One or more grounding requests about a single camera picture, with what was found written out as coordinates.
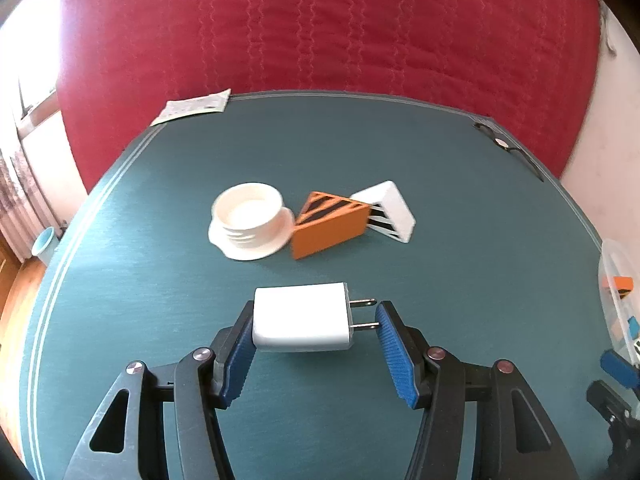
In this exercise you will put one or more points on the white threaded plastic cap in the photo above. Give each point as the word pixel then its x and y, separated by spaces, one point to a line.
pixel 250 222

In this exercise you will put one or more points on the white power adapter plug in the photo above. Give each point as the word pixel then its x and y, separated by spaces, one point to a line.
pixel 306 318

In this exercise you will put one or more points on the white paper sheet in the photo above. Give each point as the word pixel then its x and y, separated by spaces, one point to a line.
pixel 176 109

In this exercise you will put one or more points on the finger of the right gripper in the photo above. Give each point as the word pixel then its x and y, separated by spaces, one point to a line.
pixel 620 370

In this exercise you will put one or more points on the light blue cup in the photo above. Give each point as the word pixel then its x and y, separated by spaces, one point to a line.
pixel 45 245

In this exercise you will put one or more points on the red quilted sofa back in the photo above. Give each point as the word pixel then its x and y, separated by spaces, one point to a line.
pixel 529 64

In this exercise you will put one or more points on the orange black striped wedge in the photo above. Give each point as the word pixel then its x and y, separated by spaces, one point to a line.
pixel 618 286

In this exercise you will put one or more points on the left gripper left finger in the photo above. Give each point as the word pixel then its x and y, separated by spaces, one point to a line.
pixel 234 351

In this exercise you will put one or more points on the blue wedge block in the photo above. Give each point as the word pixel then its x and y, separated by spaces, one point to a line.
pixel 633 328

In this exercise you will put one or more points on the white wedge striped side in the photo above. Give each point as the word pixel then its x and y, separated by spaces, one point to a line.
pixel 389 213

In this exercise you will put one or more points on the patterned sheer curtain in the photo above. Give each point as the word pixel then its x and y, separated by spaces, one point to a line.
pixel 25 212

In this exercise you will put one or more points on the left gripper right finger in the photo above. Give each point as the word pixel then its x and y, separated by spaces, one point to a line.
pixel 403 355

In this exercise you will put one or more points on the orange block striped top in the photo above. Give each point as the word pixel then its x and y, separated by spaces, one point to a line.
pixel 327 220

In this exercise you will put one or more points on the clear plastic bowl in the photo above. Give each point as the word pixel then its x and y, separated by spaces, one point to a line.
pixel 615 260

